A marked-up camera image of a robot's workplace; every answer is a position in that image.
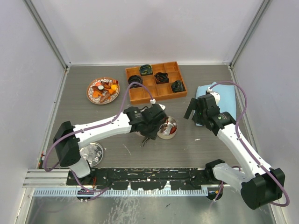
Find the wooden compartment tray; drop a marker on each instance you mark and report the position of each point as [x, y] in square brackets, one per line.
[158, 91]

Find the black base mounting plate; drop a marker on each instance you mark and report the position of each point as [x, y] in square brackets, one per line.
[147, 178]

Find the tall pink lunch tin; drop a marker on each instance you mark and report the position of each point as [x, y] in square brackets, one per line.
[138, 134]

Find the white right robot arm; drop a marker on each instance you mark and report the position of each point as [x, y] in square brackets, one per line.
[259, 183]

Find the white slotted cable duct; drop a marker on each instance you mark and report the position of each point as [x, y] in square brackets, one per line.
[69, 192]

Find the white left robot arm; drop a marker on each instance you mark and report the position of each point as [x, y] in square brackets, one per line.
[69, 138]

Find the brown patterned food plate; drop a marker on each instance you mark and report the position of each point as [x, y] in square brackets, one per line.
[103, 90]

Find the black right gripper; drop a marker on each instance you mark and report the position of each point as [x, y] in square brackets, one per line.
[194, 105]

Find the red sausage piece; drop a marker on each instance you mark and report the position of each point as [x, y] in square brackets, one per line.
[172, 131]

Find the aluminium frame rail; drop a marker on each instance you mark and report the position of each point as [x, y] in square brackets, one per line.
[39, 178]

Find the short pink lunch tin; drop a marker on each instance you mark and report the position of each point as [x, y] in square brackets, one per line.
[168, 128]

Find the dark seaweed roll back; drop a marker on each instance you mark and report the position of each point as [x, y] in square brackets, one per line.
[145, 70]

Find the dark seaweed roll right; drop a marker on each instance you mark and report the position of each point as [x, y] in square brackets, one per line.
[177, 86]

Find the dark seaweed roll centre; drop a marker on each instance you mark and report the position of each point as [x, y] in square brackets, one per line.
[161, 78]

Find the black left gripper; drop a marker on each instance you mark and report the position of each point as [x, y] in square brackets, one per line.
[152, 135]

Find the folded light blue cloth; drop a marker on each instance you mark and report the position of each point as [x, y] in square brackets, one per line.
[222, 93]

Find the round metal lid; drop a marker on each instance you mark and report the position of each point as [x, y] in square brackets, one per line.
[93, 153]

